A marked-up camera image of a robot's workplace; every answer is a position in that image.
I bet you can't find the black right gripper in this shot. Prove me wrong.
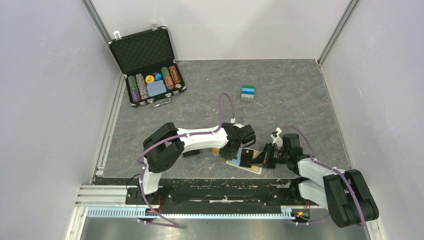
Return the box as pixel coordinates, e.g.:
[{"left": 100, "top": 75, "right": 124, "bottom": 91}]
[{"left": 249, "top": 142, "right": 289, "bottom": 169}]

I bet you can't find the black VIP credit card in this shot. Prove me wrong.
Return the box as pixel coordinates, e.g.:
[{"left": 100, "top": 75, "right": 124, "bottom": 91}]
[{"left": 239, "top": 148, "right": 260, "bottom": 168}]

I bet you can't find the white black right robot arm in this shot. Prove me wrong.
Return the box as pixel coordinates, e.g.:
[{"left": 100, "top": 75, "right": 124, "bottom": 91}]
[{"left": 241, "top": 132, "right": 380, "bottom": 228}]

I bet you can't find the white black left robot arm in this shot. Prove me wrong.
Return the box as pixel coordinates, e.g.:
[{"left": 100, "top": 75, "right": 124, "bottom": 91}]
[{"left": 137, "top": 122, "right": 256, "bottom": 204}]

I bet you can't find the black VIP card stack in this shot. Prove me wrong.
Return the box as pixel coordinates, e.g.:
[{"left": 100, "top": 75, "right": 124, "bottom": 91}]
[{"left": 182, "top": 149, "right": 201, "bottom": 158}]

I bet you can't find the blue green block stack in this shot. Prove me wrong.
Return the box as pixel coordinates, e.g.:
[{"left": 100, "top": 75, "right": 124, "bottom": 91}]
[{"left": 241, "top": 85, "right": 256, "bottom": 101}]

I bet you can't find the black poker chip case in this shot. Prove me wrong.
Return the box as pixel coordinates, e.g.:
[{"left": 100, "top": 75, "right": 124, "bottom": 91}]
[{"left": 108, "top": 24, "right": 187, "bottom": 108}]

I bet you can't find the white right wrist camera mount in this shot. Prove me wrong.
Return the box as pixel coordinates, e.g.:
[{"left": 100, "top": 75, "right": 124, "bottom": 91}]
[{"left": 270, "top": 127, "right": 283, "bottom": 148}]

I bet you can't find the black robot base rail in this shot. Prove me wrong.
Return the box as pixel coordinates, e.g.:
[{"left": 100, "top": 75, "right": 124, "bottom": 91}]
[{"left": 94, "top": 177, "right": 322, "bottom": 216}]

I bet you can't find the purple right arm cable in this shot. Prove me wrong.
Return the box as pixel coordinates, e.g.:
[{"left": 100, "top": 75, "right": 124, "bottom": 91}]
[{"left": 279, "top": 125, "right": 367, "bottom": 227}]

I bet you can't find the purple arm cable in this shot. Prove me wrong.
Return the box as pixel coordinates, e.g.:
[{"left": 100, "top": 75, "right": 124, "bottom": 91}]
[
  {"left": 279, "top": 125, "right": 367, "bottom": 227},
  {"left": 137, "top": 92, "right": 237, "bottom": 227}
]

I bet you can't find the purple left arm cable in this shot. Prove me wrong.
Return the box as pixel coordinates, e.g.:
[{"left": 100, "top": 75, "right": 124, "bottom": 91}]
[{"left": 137, "top": 92, "right": 237, "bottom": 227}]

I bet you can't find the white toothed cable rail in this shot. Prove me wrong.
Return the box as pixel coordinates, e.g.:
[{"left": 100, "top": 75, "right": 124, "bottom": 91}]
[{"left": 86, "top": 206, "right": 295, "bottom": 220}]

